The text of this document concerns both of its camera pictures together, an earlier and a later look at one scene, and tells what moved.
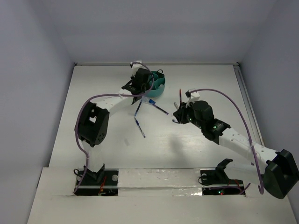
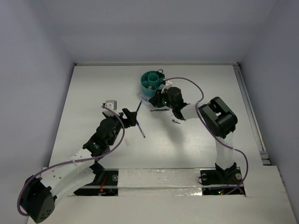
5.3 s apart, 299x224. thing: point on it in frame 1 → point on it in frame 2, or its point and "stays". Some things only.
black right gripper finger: [181, 114] → [157, 100]
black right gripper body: [191, 117] → [166, 101]
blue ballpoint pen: [139, 127] stays
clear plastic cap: [126, 142] stays
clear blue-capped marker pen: [146, 100] stays
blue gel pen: [138, 108] stays
